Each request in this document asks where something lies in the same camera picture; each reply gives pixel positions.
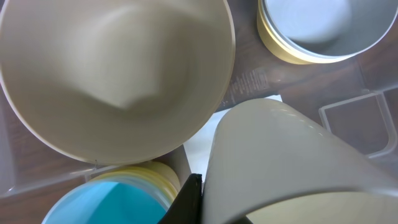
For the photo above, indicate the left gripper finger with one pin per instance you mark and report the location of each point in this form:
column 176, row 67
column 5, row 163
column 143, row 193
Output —
column 186, row 208

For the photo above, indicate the blue cup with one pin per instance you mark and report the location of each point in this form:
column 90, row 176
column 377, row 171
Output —
column 112, row 200

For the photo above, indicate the pale green cup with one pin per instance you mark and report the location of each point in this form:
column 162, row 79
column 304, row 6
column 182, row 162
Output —
column 271, row 164

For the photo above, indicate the beige large bowl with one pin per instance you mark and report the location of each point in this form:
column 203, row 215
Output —
column 115, row 82

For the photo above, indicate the yellow small bowl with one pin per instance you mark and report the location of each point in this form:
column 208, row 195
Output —
column 272, row 44

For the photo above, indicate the white small bowl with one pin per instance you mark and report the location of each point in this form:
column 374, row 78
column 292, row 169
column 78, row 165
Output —
column 308, row 57

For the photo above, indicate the grey small bowl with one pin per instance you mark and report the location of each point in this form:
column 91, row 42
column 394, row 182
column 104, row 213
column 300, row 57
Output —
column 372, row 21

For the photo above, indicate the yellow cup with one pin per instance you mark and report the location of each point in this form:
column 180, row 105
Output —
column 131, row 172
column 163, row 173

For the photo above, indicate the clear plastic storage bin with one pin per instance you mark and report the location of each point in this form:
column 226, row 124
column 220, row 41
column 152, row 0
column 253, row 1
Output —
column 356, row 99

